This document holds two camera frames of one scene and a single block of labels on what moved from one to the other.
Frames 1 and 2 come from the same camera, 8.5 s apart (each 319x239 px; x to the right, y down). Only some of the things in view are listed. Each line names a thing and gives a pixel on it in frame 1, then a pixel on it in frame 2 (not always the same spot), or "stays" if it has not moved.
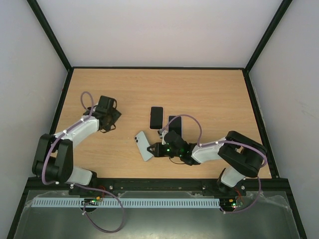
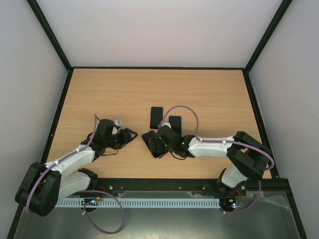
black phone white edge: x=156 y=118 stays
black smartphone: x=175 y=124 stays
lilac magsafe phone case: x=175 y=125 stays
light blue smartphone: x=142 y=144 -> x=145 y=137
